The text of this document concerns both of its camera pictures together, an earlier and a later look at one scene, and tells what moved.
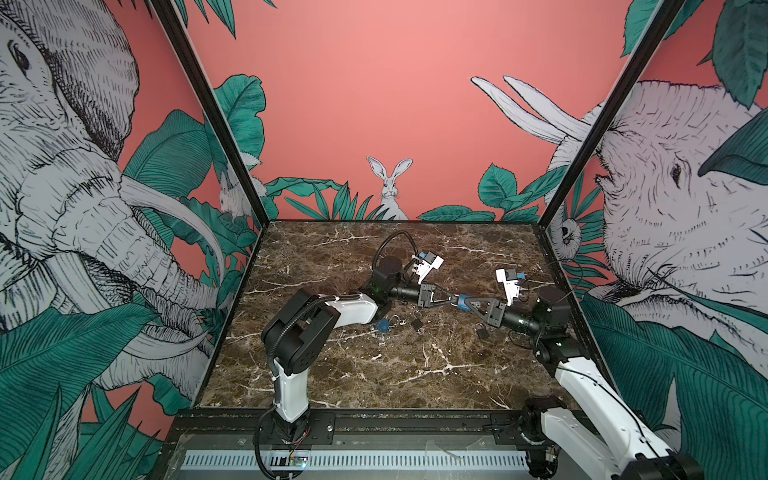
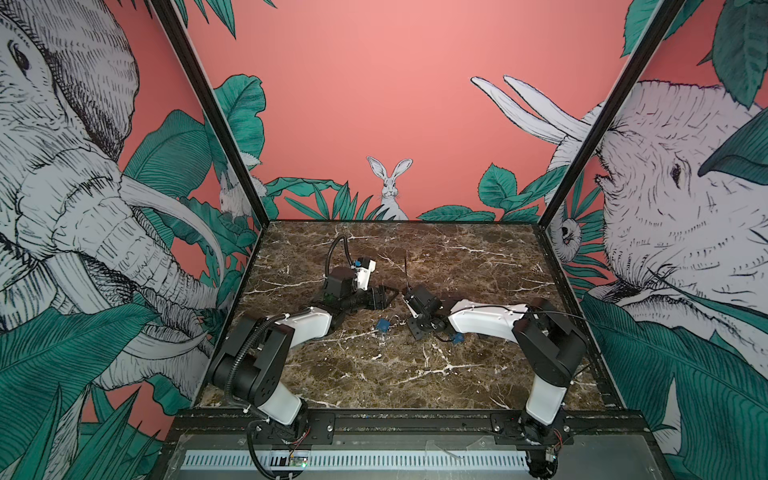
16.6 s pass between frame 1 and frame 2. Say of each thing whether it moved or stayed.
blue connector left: stayed
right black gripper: moved
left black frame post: stayed
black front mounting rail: stayed
